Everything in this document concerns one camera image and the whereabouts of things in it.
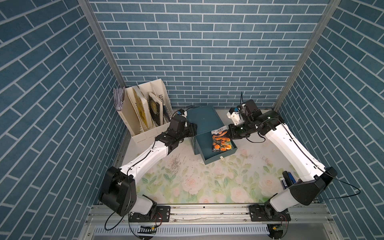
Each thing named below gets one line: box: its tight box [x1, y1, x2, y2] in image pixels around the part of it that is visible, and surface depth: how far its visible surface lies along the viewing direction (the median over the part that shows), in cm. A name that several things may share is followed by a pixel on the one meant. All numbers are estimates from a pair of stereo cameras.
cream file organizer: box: [117, 78, 174, 145], surface depth 101 cm
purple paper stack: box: [112, 86, 125, 111], surface depth 88 cm
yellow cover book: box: [132, 85, 154, 132], surface depth 98 cm
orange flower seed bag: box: [211, 126, 233, 153], surface depth 72 cm
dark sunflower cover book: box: [148, 91, 164, 126], surface depth 102 cm
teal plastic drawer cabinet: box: [186, 105, 236, 165], surface depth 86 cm
